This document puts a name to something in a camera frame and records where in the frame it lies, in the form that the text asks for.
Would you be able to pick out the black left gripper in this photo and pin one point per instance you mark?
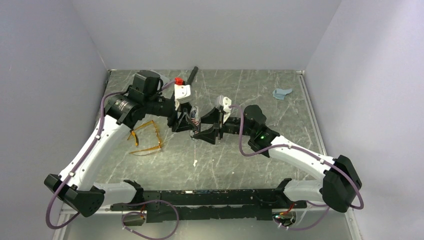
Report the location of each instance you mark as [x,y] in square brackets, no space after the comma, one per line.
[183,123]

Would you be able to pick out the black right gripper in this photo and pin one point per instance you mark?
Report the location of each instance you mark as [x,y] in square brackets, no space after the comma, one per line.
[213,117]

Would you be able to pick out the printed glasses pouch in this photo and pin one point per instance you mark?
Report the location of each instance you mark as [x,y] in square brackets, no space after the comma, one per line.
[195,120]

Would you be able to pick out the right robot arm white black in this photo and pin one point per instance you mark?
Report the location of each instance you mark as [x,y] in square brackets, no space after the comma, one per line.
[336,182]

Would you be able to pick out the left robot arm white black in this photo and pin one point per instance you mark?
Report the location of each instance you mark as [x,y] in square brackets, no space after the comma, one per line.
[148,94]

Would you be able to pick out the orange transparent safety glasses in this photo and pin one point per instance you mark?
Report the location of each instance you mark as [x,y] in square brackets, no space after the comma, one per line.
[150,140]

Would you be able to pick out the blue cleaning cloth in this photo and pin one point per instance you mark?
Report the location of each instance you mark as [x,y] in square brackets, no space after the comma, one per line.
[280,94]

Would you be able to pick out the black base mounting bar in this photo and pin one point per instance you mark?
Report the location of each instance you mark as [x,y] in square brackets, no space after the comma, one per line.
[185,205]

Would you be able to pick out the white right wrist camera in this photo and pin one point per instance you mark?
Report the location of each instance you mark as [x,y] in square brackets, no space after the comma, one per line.
[223,103]

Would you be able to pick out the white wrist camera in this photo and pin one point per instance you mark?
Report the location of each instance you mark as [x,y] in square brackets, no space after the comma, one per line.
[223,103]
[182,92]

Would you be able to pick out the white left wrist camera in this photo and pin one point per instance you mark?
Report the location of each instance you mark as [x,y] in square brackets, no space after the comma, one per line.
[182,92]

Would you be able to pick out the yellow handled pliers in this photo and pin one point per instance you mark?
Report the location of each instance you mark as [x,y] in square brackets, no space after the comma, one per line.
[136,139]

